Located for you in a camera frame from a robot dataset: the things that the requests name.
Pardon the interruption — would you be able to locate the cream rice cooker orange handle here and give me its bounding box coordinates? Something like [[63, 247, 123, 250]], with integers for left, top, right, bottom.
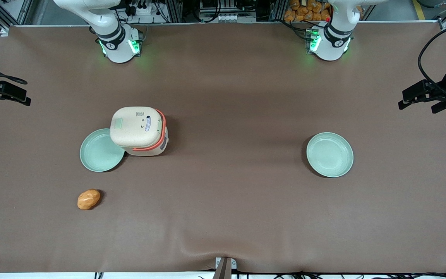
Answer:
[[110, 107, 169, 157]]

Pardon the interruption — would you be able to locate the pale green round plate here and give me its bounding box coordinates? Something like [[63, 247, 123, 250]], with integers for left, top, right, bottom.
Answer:
[[306, 132, 354, 178], [79, 128, 125, 172]]

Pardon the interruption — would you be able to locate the golden brown bread roll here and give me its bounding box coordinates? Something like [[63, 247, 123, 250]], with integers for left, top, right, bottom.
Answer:
[[77, 189, 101, 210]]

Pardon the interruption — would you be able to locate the bag of orange bread rolls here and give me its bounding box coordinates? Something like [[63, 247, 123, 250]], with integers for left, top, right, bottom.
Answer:
[[283, 0, 332, 22]]

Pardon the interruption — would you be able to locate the white power strip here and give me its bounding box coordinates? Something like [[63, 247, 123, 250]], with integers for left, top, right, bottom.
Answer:
[[127, 0, 158, 17]]

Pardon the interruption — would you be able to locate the white terminal block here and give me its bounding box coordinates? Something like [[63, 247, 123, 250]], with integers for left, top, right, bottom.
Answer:
[[200, 13, 257, 24]]

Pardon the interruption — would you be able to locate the brown table mat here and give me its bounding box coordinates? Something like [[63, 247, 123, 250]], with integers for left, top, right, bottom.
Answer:
[[0, 21, 446, 274]]

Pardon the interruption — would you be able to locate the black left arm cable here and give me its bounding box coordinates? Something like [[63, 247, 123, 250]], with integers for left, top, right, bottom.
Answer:
[[417, 21, 446, 98]]

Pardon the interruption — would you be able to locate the grey metal table bracket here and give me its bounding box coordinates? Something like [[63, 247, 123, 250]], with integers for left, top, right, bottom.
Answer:
[[212, 257, 238, 279]]

